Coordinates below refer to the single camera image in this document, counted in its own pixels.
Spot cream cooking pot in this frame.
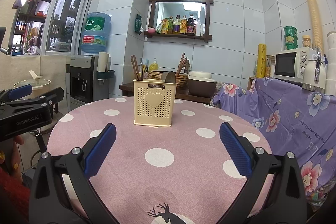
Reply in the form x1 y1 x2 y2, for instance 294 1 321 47
14 70 51 97

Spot pink polka dot tablecloth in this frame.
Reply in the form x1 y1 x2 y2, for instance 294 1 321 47
47 97 270 223

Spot woven basket sink basin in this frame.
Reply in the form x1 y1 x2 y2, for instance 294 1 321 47
147 71 188 89

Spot black gold-banded chopstick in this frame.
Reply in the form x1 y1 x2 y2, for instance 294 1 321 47
140 57 143 81

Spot beige plastic utensil holder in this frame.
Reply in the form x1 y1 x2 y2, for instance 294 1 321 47
133 79 177 127

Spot wooden framed mirror shelf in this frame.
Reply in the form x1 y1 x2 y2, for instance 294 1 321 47
145 0 214 43

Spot yellow rolled mat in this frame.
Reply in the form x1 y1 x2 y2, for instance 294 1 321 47
256 44 266 78

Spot green stacked containers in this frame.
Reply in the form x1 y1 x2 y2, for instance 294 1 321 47
284 26 298 50

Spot yellow soap bottle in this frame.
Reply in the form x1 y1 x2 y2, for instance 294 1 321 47
149 58 159 71

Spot grey water dispenser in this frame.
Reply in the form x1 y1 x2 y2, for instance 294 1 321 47
70 55 109 110

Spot white microwave oven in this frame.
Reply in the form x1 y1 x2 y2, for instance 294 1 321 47
274 47 317 84

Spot wooden handled metal spoon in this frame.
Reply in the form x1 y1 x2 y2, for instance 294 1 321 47
164 71 176 84

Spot purple floral cloth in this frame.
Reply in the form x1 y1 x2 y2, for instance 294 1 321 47
213 77 335 208

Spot tall beige rolled mat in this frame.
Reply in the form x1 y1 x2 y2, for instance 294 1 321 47
307 0 324 55

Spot dark brown wooden chopstick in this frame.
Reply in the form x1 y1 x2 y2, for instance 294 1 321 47
130 55 141 81

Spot reddish brown chopstick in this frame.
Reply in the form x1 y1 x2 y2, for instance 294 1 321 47
175 52 187 79

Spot blue water jug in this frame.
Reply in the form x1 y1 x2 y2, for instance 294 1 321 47
80 12 111 54

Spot person's left hand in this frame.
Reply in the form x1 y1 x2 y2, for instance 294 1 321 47
1 135 24 183

